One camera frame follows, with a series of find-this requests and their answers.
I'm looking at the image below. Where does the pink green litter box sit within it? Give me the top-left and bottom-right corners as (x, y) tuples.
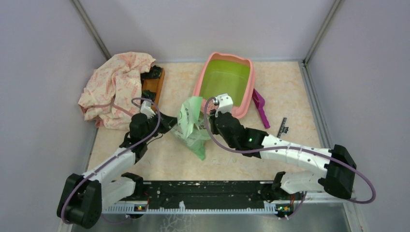
(192, 52), (256, 118)

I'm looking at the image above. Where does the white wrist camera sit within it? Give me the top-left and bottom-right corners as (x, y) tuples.
(214, 93), (234, 117)
(140, 99), (156, 119)

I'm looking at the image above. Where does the green cat litter bag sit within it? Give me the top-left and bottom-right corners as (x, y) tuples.
(171, 96), (211, 160)

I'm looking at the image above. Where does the magenta plastic litter scoop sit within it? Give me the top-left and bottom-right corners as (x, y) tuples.
(252, 89), (270, 129)

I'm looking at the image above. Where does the small black ruler piece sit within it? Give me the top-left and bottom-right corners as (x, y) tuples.
(277, 117), (289, 138)

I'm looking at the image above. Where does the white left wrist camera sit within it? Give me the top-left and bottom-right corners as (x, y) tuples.
(140, 99), (156, 119)

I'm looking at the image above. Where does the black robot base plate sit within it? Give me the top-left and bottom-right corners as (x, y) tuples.
(114, 180), (304, 211)

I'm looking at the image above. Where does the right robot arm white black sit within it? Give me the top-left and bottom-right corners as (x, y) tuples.
(209, 110), (356, 200)

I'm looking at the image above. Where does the brown wooden tray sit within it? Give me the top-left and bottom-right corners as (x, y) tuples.
(141, 65), (165, 106)

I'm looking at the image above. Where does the pink floral crumpled cloth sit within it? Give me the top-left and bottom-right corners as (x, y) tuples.
(78, 52), (156, 131)

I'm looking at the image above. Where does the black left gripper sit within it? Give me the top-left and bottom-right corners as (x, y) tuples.
(143, 110), (181, 143)

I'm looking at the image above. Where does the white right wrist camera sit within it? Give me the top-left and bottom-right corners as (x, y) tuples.
(214, 93), (234, 117)

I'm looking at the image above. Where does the aluminium frame rail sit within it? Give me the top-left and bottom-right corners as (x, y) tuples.
(65, 181), (357, 216)

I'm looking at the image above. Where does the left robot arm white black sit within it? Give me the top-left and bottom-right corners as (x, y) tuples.
(57, 112), (177, 229)

